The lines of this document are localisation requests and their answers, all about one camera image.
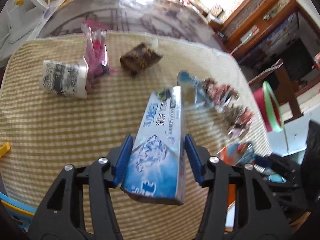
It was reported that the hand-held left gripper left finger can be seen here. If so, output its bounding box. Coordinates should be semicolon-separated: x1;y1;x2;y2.
27;134;134;240

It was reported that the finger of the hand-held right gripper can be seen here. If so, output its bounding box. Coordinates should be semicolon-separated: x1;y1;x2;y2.
254;154;290;183

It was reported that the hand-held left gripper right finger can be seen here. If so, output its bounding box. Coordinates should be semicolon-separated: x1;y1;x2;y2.
184;134;293;240

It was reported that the blue toothpaste box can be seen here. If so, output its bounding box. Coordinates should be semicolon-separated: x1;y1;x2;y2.
120;86;187;205

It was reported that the orange and blue plastic wrapper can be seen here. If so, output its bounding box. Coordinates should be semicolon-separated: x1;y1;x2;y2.
217;141;256;167

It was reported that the colourful printed snack wrapper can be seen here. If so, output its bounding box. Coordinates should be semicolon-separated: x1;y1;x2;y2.
202;77;239;110
220;105;254;139

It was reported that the red bin with green rim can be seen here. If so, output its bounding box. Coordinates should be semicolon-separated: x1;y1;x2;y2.
252;81;284;133

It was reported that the white patterned paper cup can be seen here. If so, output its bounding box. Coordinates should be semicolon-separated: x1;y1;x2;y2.
39;59;88;98

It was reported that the brown snack wrapper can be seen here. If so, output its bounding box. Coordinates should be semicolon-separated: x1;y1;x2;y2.
120;42;163;77

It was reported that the pink plastic wrapper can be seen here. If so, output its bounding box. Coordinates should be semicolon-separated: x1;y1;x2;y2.
80;19;117;90

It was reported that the green striped mat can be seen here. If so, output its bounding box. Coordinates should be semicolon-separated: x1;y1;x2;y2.
0;31;273;240

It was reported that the dark wooden chair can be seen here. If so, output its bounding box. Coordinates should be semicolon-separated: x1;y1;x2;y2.
247;59;303;123

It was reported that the yellow plastic clip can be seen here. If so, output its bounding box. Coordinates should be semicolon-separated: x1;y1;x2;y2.
0;142;12;158

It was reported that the blue box with coloured clips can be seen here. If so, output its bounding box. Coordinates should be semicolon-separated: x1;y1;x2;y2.
0;192;37;230

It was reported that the colourful printed curtain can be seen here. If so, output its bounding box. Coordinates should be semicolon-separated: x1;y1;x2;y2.
237;12;300;65

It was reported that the grey patterned table cover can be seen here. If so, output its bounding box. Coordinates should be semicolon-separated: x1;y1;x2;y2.
37;0;218;53

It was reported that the low television cabinet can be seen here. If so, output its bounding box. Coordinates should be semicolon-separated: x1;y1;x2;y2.
172;0;224;24

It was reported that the yellow book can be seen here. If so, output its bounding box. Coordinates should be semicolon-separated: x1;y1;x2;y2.
45;0;75;18

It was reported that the white coil cord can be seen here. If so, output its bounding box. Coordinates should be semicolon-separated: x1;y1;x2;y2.
249;60;284;83

